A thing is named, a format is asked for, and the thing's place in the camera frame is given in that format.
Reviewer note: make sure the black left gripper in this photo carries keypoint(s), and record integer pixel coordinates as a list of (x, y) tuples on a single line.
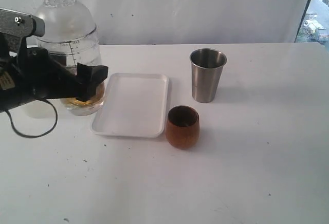
[(30, 74)]

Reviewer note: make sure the clear plastic shaker lid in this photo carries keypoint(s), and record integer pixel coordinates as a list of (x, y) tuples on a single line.
[(65, 20)]

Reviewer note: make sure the clear plastic shaker body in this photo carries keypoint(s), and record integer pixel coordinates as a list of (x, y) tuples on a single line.
[(69, 53)]

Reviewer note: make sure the wooden cubes and gold coins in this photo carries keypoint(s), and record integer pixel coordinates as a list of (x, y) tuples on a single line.
[(87, 98)]

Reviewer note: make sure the brown wooden cup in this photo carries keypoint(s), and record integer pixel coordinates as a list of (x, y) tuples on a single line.
[(182, 127)]

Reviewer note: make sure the stainless steel cup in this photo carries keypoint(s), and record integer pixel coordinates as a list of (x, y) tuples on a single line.
[(207, 65)]

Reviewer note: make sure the translucent plastic jar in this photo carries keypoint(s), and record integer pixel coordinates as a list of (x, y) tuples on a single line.
[(41, 110)]

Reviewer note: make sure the white rectangular tray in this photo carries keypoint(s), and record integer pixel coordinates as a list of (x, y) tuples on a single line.
[(134, 106)]

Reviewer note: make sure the dark window frame post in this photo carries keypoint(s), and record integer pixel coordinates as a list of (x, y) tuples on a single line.
[(302, 18)]

